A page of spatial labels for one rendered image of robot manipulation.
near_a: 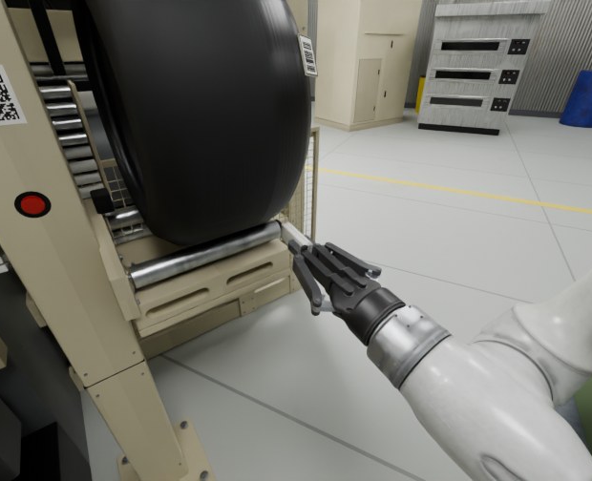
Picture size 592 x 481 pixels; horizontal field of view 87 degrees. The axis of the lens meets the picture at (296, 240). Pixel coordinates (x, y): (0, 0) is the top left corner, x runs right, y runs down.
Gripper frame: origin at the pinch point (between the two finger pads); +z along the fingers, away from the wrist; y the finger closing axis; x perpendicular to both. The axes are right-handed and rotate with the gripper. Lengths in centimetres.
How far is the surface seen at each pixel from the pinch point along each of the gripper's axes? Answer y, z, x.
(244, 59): 2.6, 12.0, -24.4
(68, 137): 25, 66, 2
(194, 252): 11.7, 18.2, 11.2
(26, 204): 34.3, 26.4, -2.3
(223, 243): 5.3, 17.9, 11.4
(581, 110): -746, 145, 93
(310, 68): -9.7, 12.8, -22.8
